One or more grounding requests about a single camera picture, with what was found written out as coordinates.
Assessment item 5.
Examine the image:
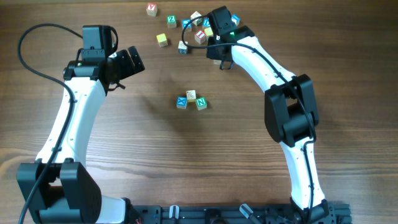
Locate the white block green side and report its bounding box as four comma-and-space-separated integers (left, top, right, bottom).
190, 11, 203, 26

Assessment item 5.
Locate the blue L letter block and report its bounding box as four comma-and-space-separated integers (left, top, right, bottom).
182, 19, 192, 32

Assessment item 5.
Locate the yellow top block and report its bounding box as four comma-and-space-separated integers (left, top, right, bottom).
204, 27, 213, 39

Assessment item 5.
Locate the white block blue 2 side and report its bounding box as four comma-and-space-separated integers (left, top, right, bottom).
178, 40, 188, 54

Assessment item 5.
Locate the yellow S letter block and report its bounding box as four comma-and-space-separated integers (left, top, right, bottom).
156, 34, 168, 47

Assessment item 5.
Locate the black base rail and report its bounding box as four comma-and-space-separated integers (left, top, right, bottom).
124, 203, 353, 224

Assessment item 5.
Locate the blue top block far right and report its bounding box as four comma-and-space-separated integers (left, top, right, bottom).
231, 14, 240, 26

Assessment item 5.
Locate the red Y block far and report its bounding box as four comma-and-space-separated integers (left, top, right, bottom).
146, 3, 158, 17

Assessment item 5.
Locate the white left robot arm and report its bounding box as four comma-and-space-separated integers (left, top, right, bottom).
17, 46, 145, 223

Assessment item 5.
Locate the blue D letter block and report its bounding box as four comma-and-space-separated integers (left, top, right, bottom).
202, 17, 210, 29

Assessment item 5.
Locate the green Z letter block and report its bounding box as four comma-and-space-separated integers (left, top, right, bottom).
167, 15, 177, 28

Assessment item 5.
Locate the blue X letter block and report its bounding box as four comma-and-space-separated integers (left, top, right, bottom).
176, 96, 187, 109

